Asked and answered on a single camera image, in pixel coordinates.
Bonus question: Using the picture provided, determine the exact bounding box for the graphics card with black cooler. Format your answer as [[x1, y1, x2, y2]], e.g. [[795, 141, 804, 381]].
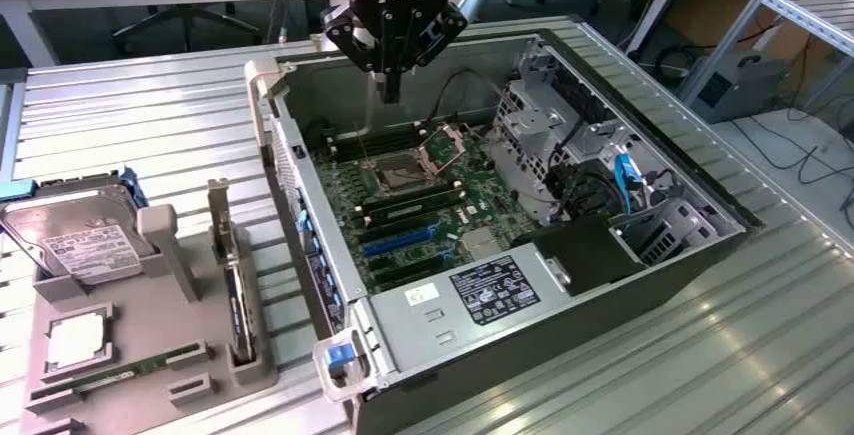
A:
[[205, 178, 260, 362]]

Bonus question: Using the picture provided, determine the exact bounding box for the silver perforated disk bay cage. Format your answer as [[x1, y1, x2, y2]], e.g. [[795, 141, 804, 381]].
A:
[[492, 78, 588, 224]]

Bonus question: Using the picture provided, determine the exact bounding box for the metal socket cover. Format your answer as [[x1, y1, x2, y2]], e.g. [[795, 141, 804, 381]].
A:
[[416, 123, 478, 176]]

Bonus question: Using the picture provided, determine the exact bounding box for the thin metal locking lever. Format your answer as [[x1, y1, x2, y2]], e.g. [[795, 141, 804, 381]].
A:
[[356, 127, 374, 169]]

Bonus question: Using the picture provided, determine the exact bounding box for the black office chair base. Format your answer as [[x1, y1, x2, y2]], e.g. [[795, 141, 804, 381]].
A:
[[109, 2, 261, 55]]

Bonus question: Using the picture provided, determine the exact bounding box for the CPU socket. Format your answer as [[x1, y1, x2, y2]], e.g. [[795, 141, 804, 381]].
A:
[[369, 157, 436, 195]]

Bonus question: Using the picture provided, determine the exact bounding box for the green motherboard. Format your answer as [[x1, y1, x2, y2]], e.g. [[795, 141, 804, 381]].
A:
[[309, 119, 541, 296]]

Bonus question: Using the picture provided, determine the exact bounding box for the RAM stick with white label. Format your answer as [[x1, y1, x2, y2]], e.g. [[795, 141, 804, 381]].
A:
[[364, 194, 462, 222]]

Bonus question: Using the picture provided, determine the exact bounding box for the black expansion slot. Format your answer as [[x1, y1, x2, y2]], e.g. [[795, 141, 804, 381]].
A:
[[368, 253, 445, 277], [356, 214, 438, 242], [372, 269, 450, 295]]

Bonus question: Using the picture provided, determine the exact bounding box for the silver chipset heatsink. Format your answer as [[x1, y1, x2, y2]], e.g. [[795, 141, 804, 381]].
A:
[[458, 229, 500, 257]]

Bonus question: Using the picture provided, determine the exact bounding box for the blue expansion slot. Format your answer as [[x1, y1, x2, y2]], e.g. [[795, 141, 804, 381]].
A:
[[358, 227, 442, 257]]

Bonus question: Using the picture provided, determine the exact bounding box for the grey box device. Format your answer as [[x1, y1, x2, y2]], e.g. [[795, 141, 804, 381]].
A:
[[679, 49, 793, 125]]

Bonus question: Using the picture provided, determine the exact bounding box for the black plastic air shroud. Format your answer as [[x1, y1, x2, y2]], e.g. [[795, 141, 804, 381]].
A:
[[529, 214, 652, 299]]

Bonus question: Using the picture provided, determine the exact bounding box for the silver disk bay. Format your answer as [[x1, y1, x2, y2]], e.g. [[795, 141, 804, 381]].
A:
[[610, 198, 747, 267]]

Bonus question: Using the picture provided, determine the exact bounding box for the silver hard disk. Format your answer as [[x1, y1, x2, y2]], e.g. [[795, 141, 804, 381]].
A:
[[0, 187, 145, 286]]

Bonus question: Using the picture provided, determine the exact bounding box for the silver power supply unit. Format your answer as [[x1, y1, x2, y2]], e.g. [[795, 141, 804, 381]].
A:
[[362, 242, 574, 377]]

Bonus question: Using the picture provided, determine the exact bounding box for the open black PC case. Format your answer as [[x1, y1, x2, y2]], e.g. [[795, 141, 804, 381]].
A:
[[242, 14, 768, 435]]

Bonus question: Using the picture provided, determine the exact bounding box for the blue case latch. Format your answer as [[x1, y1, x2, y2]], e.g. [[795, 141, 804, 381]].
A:
[[321, 342, 354, 372]]

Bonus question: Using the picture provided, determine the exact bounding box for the grey parts rack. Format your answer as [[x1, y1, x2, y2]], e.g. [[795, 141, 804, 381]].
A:
[[18, 202, 281, 435]]

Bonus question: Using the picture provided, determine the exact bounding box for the green RAM stick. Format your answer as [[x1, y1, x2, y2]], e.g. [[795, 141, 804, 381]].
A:
[[29, 343, 202, 400]]

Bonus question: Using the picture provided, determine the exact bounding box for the silver CPU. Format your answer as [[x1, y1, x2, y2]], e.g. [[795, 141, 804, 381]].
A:
[[45, 315, 113, 372]]

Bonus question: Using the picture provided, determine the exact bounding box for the black looped wire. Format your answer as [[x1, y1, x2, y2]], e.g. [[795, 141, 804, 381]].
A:
[[424, 68, 509, 126]]

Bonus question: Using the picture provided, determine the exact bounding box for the black power cable bundle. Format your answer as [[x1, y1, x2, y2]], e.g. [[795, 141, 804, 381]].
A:
[[544, 158, 622, 222]]

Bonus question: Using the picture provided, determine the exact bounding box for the blue flat wire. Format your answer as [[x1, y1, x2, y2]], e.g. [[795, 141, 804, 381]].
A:
[[614, 152, 647, 217]]

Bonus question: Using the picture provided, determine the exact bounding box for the aluminium frame table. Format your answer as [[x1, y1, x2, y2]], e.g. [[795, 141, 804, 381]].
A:
[[679, 0, 854, 124]]

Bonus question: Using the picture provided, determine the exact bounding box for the blue disk carrier bracket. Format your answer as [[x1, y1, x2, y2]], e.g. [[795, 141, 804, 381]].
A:
[[0, 167, 151, 276]]

